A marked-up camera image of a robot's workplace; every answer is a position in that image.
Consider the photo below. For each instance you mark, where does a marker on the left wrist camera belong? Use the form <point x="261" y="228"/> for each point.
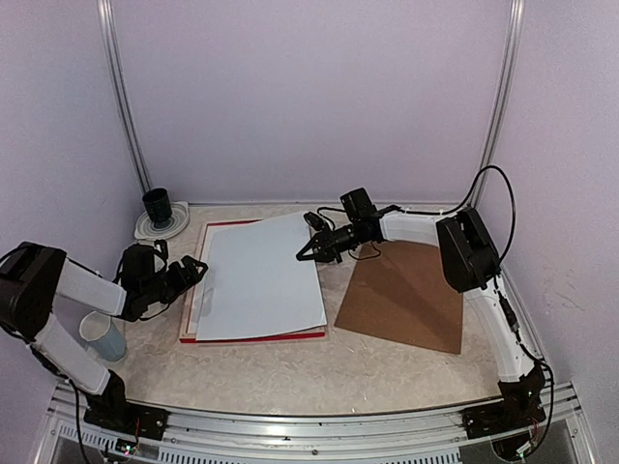
<point x="161" y="249"/>

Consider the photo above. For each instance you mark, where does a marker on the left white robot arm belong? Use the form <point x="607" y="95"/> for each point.
<point x="33" y="276"/>

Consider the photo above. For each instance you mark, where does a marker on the right aluminium corner post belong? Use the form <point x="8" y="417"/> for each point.
<point x="501" y="98"/>

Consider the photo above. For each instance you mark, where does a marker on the aluminium corner post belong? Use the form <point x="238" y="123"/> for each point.
<point x="119" y="88"/>
<point x="501" y="98"/>

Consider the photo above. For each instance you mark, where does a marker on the white round plate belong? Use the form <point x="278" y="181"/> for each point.
<point x="145" y="229"/>

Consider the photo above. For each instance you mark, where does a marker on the left aluminium corner post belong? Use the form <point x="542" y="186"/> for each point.
<point x="119" y="88"/>

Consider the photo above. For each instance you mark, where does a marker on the black cup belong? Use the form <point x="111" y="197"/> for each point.
<point x="158" y="207"/>

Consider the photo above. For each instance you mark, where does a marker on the light blue paper cup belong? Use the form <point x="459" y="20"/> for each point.
<point x="100" y="333"/>

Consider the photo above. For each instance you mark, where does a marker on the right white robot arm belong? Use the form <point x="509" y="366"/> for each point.
<point x="471" y="265"/>

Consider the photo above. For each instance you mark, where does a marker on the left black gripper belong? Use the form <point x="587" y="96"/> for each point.
<point x="183" y="282"/>

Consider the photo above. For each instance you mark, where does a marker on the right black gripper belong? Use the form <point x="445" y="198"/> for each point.
<point x="328" y="245"/>

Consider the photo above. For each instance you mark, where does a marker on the brown backing board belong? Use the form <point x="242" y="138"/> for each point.
<point x="399" y="293"/>

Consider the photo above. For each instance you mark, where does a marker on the red wooden picture frame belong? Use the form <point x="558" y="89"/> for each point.
<point x="192" y="305"/>

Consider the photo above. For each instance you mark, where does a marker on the front aluminium rail base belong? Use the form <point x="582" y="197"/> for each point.
<point x="433" y="435"/>

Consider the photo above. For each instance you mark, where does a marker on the cat photo print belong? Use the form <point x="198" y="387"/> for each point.
<point x="255" y="286"/>

